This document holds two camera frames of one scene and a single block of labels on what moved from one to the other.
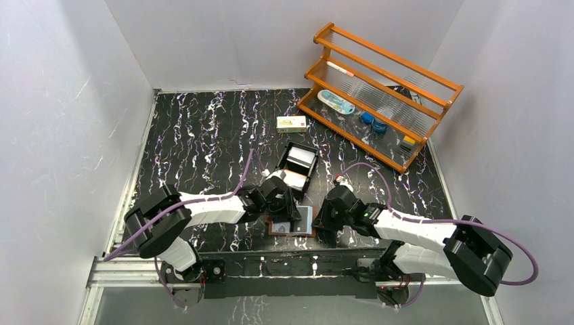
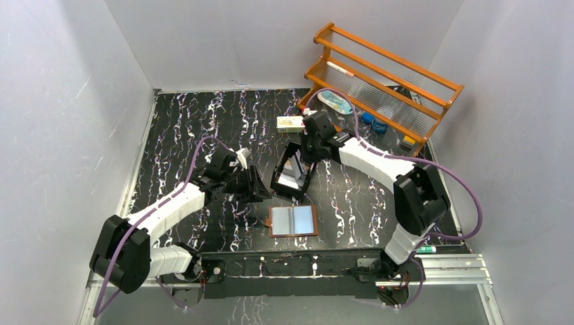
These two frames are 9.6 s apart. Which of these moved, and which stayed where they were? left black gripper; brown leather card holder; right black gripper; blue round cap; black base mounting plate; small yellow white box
Moved: left black gripper; right black gripper
Stayed: brown leather card holder; blue round cap; small yellow white box; black base mounting plate
